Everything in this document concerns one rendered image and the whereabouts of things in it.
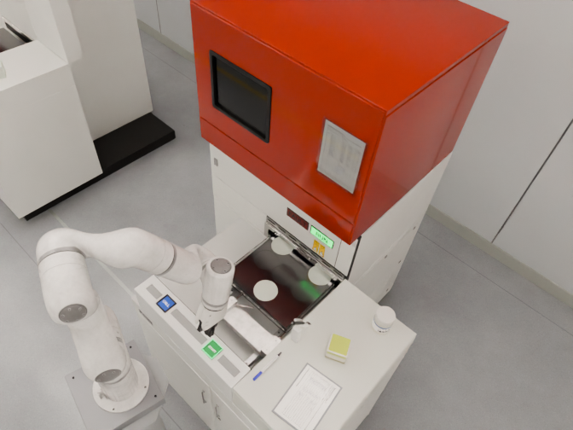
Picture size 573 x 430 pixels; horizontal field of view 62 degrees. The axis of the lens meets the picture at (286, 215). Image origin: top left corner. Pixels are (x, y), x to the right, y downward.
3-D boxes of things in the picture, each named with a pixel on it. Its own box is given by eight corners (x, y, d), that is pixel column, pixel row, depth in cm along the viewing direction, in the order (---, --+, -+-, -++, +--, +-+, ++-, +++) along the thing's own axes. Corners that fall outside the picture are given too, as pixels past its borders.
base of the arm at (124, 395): (109, 425, 158) (97, 409, 144) (83, 380, 166) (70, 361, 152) (159, 389, 167) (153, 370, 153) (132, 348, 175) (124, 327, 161)
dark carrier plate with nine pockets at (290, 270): (281, 229, 214) (281, 229, 214) (340, 276, 200) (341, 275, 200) (225, 275, 197) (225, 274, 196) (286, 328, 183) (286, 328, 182)
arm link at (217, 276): (195, 287, 145) (210, 309, 140) (199, 258, 137) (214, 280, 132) (219, 278, 150) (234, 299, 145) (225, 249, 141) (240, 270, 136)
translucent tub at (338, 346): (329, 339, 173) (332, 331, 168) (349, 346, 172) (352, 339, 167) (323, 358, 169) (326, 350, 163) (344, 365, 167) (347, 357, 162)
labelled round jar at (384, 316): (378, 314, 182) (384, 302, 174) (393, 326, 179) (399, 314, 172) (367, 326, 178) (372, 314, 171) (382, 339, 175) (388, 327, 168)
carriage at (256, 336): (217, 289, 197) (217, 286, 195) (280, 347, 182) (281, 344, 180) (202, 301, 193) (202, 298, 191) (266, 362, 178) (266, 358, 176)
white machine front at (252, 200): (217, 192, 236) (212, 130, 206) (344, 293, 204) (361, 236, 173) (211, 195, 235) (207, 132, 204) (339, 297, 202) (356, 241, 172)
